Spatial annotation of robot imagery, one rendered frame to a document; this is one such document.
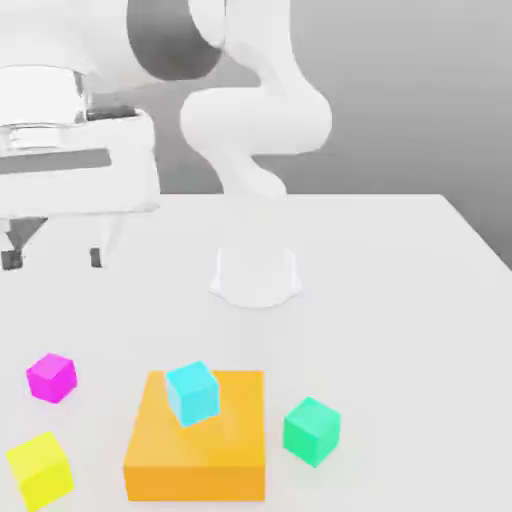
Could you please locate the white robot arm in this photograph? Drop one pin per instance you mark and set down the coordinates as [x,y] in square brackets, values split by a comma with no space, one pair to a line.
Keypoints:
[280,120]

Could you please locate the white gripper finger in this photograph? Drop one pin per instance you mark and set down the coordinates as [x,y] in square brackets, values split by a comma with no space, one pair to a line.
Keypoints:
[12,259]
[96,256]

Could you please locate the large orange box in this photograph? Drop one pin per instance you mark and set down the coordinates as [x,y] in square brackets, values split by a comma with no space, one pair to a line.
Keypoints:
[192,468]

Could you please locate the small yellow cube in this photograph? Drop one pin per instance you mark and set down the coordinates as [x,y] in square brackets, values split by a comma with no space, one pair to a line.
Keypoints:
[40,472]

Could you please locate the small magenta cube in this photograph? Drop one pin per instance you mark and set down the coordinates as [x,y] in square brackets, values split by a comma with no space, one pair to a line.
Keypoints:
[50,380]

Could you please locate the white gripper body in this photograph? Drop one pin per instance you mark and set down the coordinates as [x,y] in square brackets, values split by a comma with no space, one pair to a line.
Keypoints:
[128,184]

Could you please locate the small cyan cube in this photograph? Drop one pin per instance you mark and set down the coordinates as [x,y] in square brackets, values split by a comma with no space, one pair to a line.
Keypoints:
[192,394]

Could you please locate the small green cube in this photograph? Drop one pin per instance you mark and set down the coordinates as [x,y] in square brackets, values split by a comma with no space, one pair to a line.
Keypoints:
[312,432]

